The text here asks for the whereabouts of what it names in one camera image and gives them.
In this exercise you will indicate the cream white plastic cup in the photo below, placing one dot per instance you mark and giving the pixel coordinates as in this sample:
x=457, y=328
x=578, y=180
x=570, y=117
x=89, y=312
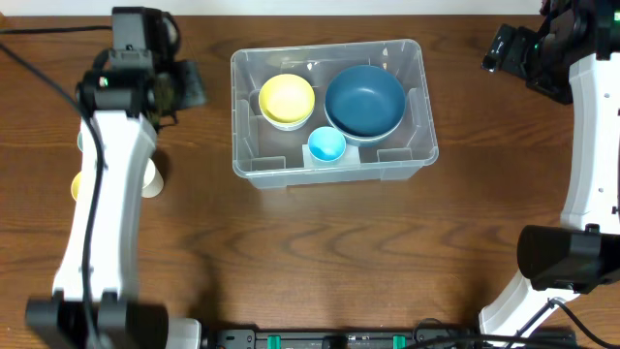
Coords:
x=153, y=183

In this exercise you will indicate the clear plastic storage container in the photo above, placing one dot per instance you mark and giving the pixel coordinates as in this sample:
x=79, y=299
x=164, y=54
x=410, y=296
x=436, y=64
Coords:
x=270, y=158

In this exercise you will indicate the dark blue large bowl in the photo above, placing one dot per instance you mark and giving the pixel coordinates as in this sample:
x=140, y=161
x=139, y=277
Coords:
x=360, y=141

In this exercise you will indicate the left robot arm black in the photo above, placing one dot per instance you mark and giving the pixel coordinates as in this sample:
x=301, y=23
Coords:
x=122, y=100

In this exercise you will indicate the yellow small bowl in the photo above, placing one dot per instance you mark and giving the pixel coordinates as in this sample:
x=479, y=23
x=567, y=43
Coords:
x=287, y=98

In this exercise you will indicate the yellow plastic cup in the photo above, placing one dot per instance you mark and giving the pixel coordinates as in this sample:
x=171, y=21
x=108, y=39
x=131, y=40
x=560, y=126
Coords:
x=75, y=185

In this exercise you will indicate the white small bowl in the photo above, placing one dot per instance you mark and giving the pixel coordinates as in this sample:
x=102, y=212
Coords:
x=287, y=127

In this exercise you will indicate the green plastic cup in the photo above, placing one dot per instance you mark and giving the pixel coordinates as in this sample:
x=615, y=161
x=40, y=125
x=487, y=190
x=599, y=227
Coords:
x=79, y=141

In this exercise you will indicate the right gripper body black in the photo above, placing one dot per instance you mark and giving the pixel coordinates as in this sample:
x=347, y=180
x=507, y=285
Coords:
x=507, y=53

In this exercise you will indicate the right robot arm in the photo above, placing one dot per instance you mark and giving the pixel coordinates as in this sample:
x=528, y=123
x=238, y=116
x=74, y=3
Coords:
x=558, y=264

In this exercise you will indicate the light blue plastic cup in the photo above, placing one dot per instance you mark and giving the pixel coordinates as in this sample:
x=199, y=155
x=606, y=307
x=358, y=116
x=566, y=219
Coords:
x=326, y=144

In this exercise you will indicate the light blue small bowl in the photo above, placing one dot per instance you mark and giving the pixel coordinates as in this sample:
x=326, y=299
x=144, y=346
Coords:
x=305, y=118

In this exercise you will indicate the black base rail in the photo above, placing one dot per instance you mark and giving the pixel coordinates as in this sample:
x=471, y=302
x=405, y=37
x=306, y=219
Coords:
x=250, y=339

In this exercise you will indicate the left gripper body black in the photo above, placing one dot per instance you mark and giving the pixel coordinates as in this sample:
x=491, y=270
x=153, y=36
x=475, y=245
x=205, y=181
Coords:
x=189, y=84

